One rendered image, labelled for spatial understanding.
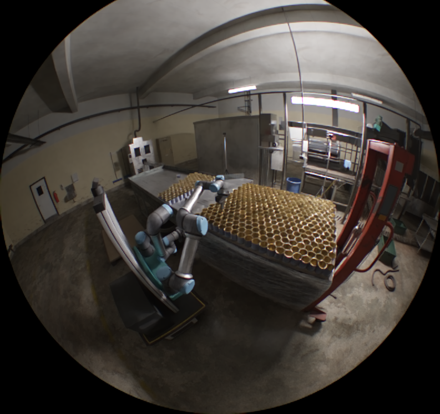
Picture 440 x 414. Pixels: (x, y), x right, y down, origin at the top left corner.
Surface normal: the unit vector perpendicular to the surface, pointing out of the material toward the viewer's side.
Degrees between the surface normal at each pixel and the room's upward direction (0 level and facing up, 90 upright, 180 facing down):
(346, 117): 90
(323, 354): 0
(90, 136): 90
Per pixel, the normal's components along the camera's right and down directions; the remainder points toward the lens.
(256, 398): -0.06, -0.89
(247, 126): -0.64, 0.38
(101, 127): 0.77, 0.24
